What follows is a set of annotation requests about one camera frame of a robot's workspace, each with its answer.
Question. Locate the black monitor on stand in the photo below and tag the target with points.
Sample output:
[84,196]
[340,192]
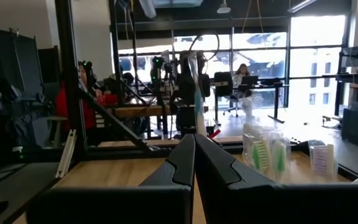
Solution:
[357,55]

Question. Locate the black background robot arm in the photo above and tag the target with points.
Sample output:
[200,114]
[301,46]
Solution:
[17,105]
[158,77]

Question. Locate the green toothbrush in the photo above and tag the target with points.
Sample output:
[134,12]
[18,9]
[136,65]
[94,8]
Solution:
[259,155]
[280,161]

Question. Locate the black partition panel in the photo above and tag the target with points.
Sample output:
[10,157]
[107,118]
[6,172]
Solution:
[11,56]

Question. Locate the person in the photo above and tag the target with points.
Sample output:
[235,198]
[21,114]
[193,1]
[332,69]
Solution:
[89,112]
[239,77]

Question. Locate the white ceiling lamp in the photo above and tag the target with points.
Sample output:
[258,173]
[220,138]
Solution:
[224,9]

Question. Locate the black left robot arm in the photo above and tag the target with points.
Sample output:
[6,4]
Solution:
[185,124]

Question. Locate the purple toothbrush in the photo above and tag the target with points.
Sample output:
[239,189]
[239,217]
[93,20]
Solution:
[322,161]

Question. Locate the black laptop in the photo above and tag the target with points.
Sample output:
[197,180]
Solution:
[250,80]

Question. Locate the white plastic strip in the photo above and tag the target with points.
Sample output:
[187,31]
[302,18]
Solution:
[67,152]

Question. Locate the wooden background table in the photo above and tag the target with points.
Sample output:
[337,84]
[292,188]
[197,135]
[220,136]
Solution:
[141,111]

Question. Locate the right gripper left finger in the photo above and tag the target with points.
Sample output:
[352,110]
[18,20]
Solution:
[172,186]

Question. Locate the black office chair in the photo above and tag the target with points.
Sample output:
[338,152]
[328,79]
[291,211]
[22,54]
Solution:
[224,84]

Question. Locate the black office desk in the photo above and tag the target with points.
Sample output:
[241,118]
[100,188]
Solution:
[272,85]

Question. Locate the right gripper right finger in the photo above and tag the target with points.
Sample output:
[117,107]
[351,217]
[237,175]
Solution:
[222,186]

